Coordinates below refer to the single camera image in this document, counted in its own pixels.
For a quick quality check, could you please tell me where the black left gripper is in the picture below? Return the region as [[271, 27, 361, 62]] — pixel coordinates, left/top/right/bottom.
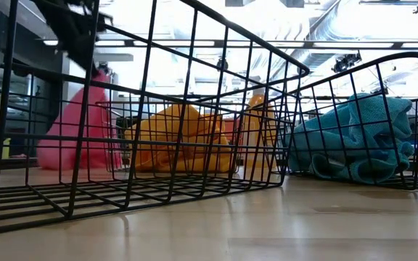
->
[[30, 0, 114, 79]]

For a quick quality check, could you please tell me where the black camera on mount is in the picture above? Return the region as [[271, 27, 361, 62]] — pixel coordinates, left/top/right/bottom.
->
[[331, 51, 363, 75]]

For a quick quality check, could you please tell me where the teal microfiber towel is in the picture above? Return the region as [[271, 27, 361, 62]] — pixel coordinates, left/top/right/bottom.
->
[[284, 108, 409, 185]]

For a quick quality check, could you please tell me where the light blue microfiber towel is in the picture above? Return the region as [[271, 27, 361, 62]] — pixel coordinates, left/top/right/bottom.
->
[[345, 93, 416, 171]]

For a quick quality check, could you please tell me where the orange microfiber towel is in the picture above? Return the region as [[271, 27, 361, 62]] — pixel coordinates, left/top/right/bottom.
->
[[197, 112, 234, 173], [124, 104, 217, 173]]

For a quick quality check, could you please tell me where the pink microfiber towel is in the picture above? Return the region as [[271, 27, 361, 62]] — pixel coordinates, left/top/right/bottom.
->
[[36, 70, 123, 171]]

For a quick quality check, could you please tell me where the yellow green container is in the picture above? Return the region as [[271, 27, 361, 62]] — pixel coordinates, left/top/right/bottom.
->
[[1, 137, 12, 160]]

